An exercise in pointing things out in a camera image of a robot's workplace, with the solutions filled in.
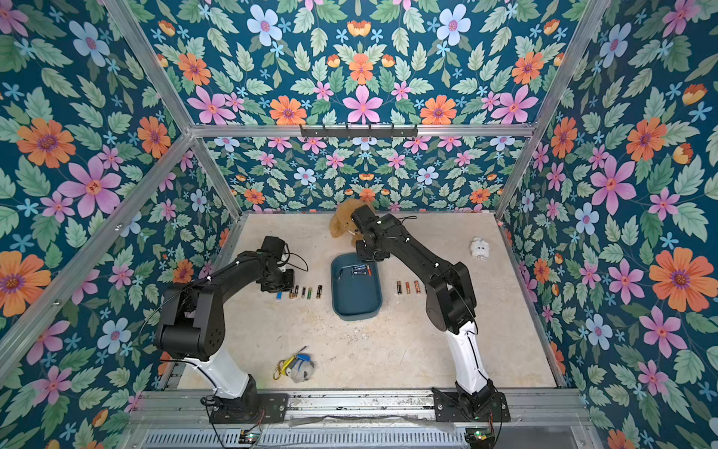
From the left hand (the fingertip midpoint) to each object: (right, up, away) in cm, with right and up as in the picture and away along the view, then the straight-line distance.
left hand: (292, 283), depth 95 cm
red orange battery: (+40, -2, +3) cm, 40 cm away
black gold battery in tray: (+1, -3, +1) cm, 3 cm away
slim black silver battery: (+3, -3, +1) cm, 5 cm away
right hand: (+26, +10, -3) cm, 28 cm away
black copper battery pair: (-1, -4, +1) cm, 4 cm away
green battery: (+6, -3, +1) cm, 7 cm away
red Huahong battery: (+44, -2, +3) cm, 44 cm away
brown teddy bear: (+17, +21, +4) cm, 27 cm away
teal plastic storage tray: (+22, -1, +1) cm, 22 cm away
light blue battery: (-5, -4, 0) cm, 7 cm away
